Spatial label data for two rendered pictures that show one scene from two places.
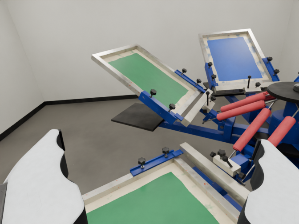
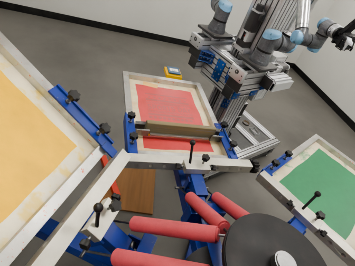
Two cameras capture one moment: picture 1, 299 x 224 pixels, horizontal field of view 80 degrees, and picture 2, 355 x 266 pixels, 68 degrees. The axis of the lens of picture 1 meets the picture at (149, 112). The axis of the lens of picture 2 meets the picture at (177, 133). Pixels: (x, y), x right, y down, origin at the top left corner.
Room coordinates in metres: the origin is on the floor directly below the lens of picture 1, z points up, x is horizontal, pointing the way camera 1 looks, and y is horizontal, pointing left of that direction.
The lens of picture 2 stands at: (1.07, -1.37, 1.92)
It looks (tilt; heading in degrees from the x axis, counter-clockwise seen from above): 39 degrees down; 151
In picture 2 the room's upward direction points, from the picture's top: 21 degrees clockwise
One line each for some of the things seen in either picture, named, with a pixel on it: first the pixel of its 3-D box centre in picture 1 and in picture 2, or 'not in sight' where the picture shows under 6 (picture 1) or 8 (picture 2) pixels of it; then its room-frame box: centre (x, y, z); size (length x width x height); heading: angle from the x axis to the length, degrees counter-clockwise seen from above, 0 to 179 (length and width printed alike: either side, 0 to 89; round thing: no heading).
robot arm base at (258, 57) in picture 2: not in sight; (261, 55); (-0.46, -0.10, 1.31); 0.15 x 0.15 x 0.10
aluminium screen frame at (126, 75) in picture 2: not in sight; (171, 113); (-0.13, -0.78, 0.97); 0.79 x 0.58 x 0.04; 176
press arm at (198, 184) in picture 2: not in sight; (195, 182); (0.43, -0.82, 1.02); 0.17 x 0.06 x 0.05; 176
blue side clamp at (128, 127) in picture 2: not in sight; (130, 135); (0.09, -1.08, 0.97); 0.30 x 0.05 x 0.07; 176
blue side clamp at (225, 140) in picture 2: not in sight; (223, 142); (0.12, -0.52, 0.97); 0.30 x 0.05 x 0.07; 176
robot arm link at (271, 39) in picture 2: not in sight; (270, 39); (-0.46, -0.09, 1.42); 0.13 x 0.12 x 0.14; 86
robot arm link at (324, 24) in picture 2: not in sight; (327, 27); (-0.19, 0.02, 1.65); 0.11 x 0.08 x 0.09; 176
